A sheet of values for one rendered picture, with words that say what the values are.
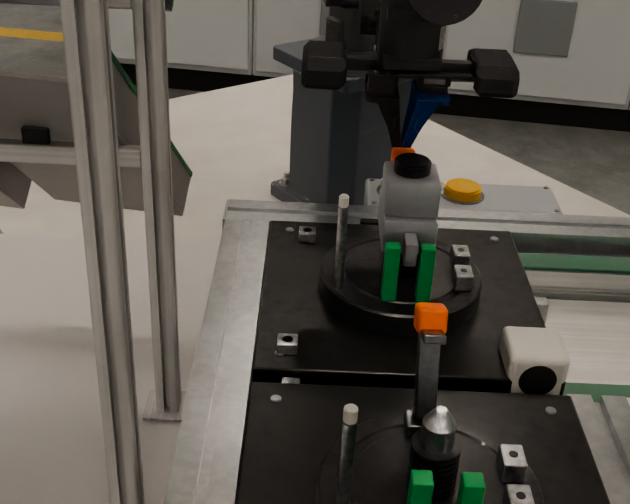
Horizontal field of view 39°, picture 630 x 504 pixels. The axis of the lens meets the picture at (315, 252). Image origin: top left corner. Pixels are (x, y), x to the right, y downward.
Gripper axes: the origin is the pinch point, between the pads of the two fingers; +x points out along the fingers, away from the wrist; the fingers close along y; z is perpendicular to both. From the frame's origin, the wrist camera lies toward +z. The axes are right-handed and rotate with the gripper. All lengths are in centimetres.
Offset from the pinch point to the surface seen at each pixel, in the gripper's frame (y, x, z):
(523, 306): -10.8, 11.3, -11.9
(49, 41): 145, 116, 359
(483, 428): -5.0, 11.0, -27.9
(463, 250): -5.5, 7.9, -8.8
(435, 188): -1.8, 0.1, -12.6
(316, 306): 7.1, 11.3, -13.4
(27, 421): 31.7, 22.2, -17.4
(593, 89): -106, 97, 274
